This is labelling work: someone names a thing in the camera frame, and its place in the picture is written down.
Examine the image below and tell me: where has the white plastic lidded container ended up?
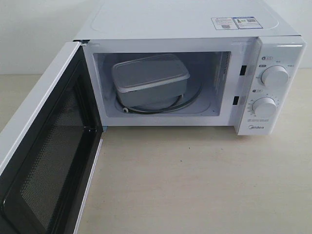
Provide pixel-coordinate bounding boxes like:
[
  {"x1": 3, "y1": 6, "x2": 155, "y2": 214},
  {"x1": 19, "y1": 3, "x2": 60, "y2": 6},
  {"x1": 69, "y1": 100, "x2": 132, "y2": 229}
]
[{"x1": 112, "y1": 54, "x2": 190, "y2": 107}]

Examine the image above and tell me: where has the white microwave door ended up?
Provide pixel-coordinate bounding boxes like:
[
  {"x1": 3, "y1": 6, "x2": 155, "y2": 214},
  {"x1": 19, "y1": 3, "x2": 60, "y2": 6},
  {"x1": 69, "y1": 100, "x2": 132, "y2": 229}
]
[{"x1": 0, "y1": 41, "x2": 102, "y2": 234}]

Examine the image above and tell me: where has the glass microwave turntable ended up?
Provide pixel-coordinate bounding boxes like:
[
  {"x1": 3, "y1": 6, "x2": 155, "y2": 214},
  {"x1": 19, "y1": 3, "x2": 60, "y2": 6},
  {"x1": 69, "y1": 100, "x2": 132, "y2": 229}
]
[{"x1": 114, "y1": 80, "x2": 203, "y2": 115}]

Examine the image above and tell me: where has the white microwave oven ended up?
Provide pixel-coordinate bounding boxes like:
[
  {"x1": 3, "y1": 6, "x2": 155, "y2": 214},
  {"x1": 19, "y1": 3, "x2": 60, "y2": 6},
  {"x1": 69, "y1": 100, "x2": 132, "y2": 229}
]
[{"x1": 75, "y1": 0, "x2": 306, "y2": 135}]

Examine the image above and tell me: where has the white lower control knob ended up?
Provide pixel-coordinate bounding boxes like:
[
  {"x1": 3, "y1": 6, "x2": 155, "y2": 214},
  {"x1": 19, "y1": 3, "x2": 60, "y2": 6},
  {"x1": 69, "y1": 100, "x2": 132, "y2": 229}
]
[{"x1": 252, "y1": 97, "x2": 277, "y2": 117}]

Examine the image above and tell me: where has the white control knob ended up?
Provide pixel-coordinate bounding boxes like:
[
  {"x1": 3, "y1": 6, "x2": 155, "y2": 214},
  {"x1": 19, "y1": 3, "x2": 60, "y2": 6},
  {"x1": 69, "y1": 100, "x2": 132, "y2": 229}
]
[
  {"x1": 261, "y1": 65, "x2": 290, "y2": 88},
  {"x1": 252, "y1": 97, "x2": 277, "y2": 117}
]

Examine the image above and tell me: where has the white upper control knob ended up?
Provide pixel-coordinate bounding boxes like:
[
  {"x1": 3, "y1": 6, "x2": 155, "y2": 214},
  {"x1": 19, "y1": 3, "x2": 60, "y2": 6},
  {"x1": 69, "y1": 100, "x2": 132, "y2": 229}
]
[{"x1": 261, "y1": 65, "x2": 290, "y2": 88}]

